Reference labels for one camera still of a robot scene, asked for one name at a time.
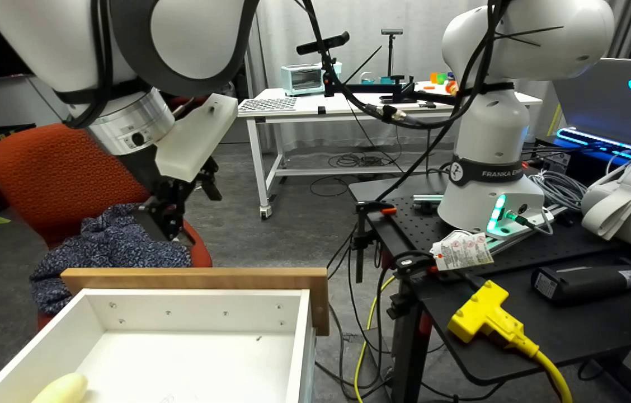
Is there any pale yellow toy food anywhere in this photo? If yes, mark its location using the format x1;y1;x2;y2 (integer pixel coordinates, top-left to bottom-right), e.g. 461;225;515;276
32;375;88;403

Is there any yellow power plug with cable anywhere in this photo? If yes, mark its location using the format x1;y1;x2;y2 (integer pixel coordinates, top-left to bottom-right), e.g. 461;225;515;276
449;281;576;403

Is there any wooden front white drawer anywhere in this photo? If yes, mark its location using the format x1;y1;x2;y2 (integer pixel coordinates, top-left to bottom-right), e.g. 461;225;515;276
0;269;330;403

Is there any white lab table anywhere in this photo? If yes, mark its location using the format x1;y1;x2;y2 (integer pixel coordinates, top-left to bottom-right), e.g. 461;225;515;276
234;85;461;221

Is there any white crumpled packet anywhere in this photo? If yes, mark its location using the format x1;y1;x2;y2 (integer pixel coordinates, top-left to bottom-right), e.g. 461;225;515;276
430;230;494;272

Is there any black stereo camera on stand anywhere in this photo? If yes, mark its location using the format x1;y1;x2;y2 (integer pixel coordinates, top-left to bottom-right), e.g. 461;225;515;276
296;32;350;97

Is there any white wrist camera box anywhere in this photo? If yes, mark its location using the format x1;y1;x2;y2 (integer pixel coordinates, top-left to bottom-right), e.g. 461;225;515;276
155;95;237;181

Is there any black power brick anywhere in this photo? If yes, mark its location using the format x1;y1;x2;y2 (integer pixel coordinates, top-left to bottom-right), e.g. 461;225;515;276
530;264;631;304

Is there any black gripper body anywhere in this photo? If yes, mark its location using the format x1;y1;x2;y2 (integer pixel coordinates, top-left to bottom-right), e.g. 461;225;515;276
132;147;202;228

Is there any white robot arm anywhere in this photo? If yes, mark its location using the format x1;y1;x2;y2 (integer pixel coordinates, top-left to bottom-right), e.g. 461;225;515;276
0;0;613;230

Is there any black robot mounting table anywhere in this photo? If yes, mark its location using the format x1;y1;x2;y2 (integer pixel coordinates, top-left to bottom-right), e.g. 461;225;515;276
348;177;631;403

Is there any small teal white toy oven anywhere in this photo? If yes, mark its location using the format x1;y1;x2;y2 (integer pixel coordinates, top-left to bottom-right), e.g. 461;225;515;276
282;65;325;97

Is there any open laptop with blue screen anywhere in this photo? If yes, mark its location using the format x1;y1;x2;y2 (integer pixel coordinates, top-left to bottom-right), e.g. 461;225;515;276
554;58;631;161

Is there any blue knitted sweater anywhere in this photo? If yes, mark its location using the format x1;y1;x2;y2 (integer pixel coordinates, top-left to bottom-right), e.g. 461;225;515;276
29;205;190;315

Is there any orange office chair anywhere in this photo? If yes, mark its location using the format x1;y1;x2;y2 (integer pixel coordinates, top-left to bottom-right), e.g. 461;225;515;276
0;123;212;328

